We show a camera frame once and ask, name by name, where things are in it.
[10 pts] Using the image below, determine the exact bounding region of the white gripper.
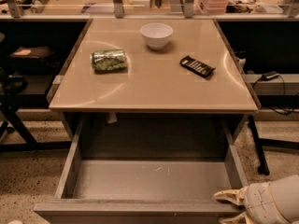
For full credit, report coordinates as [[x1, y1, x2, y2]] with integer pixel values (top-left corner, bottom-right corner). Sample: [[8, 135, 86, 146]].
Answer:
[[213, 182, 291, 224]]

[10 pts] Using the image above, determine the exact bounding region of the grey top drawer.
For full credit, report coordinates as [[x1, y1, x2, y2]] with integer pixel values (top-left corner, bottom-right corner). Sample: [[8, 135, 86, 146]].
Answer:
[[35, 114, 248, 224]]

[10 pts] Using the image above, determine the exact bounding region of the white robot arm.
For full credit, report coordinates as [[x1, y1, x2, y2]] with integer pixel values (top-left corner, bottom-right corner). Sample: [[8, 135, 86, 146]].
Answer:
[[213, 175, 299, 224]]

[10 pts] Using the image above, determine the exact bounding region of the grey drawer cabinet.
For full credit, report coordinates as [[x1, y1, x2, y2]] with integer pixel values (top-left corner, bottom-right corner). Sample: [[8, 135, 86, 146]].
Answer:
[[48, 18, 259, 224]]

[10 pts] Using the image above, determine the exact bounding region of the black table leg right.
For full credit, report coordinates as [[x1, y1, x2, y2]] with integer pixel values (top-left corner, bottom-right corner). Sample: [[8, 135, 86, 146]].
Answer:
[[249, 116, 270, 175]]

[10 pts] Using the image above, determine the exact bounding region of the black power adapter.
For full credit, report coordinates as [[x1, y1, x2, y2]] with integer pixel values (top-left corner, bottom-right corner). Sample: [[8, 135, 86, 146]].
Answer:
[[262, 71, 279, 81]]

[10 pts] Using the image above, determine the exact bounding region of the black snack bar wrapper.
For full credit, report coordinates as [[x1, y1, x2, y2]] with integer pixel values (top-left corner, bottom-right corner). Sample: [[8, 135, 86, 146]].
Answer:
[[179, 56, 215, 78]]

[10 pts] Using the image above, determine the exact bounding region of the white ceramic bowl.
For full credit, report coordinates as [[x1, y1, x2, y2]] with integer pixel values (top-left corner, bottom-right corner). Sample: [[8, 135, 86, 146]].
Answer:
[[140, 23, 173, 49]]

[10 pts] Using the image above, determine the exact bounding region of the green crushed soda can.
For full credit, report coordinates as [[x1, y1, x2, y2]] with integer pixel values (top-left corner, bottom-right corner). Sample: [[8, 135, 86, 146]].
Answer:
[[91, 49, 127, 72]]

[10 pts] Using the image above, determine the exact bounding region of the white shoe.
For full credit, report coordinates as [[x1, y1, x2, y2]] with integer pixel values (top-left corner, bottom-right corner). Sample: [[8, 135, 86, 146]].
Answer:
[[8, 220, 23, 224]]

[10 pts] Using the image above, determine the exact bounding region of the metal cylinder on shelf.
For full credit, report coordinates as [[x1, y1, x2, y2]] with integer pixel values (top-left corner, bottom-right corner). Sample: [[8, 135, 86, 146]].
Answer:
[[31, 0, 49, 13]]

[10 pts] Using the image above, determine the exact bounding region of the black table frame left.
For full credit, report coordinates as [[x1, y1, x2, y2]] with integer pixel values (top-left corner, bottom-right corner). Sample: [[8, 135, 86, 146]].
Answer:
[[0, 105, 71, 152]]

